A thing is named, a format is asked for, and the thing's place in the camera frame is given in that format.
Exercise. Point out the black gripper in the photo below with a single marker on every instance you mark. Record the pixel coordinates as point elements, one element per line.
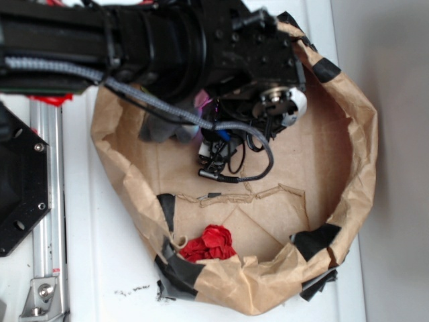
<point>256,90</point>

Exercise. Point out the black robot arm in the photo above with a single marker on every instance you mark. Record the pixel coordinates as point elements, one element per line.
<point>153,54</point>

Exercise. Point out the grey plush bunny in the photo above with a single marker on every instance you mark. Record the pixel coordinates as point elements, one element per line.
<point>155,129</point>

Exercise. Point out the red crumpled paper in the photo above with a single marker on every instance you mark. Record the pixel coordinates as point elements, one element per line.
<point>214,243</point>

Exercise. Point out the white tray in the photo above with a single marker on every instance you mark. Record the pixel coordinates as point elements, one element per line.
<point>110,273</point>

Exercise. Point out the brown paper bag enclosure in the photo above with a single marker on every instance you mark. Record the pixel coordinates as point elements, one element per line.
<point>290,230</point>

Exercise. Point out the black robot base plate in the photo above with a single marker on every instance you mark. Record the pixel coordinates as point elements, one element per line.
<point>25,196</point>

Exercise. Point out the metal corner bracket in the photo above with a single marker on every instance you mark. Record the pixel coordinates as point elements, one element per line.
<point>44,301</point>

